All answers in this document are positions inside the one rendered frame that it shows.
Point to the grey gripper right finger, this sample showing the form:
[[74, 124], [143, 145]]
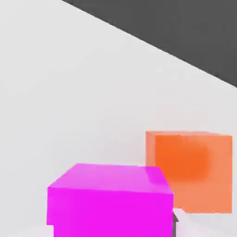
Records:
[[185, 227]]

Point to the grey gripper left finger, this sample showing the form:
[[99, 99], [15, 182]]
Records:
[[43, 232]]

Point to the small magenta cube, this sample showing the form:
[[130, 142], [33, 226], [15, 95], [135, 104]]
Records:
[[111, 211]]

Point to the small orange cube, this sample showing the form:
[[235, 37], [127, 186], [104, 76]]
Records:
[[196, 166]]

